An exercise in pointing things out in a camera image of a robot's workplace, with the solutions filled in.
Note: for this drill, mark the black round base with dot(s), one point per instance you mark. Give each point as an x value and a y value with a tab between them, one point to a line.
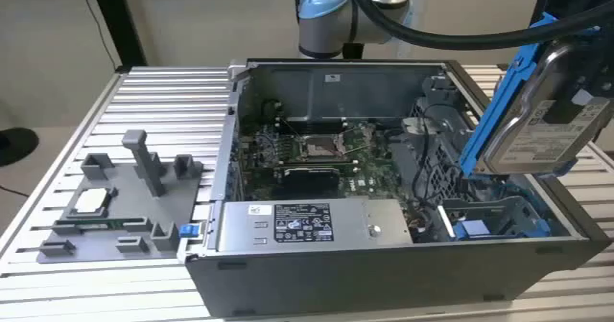
16	146

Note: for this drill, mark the black graphics card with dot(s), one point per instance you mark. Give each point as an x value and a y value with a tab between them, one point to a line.
309	182

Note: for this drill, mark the hard disk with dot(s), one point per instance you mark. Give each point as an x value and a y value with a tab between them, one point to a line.
537	138

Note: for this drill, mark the black metal post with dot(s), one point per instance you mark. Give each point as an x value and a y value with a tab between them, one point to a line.
120	20

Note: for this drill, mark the silver power supply unit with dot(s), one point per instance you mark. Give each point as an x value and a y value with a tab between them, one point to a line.
239	228

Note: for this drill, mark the grey open PC case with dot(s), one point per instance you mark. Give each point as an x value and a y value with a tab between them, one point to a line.
335	286

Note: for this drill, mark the grey parts rack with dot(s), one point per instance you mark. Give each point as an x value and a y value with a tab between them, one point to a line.
124	200

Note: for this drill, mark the grey perforated drive cage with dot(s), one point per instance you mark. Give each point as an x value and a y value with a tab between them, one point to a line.
446	156

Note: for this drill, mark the blue case latch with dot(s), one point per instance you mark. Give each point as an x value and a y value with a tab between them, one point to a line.
190	230

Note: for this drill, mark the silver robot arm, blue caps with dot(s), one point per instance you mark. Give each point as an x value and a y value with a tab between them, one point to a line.
331	27

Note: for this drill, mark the CPU socket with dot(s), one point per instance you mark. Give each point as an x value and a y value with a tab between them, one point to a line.
319	146

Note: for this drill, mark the green RAM stick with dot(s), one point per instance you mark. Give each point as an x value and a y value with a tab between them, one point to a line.
100	224

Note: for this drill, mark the grey metal disk bay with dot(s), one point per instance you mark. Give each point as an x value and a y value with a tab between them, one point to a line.
509	207

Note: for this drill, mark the installed RAM stick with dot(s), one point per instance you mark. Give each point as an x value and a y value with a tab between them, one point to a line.
317	162

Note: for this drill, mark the silver CPU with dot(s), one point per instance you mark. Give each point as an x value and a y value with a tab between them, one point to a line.
91	200

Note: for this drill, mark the green motherboard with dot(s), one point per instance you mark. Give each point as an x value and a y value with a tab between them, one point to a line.
374	164

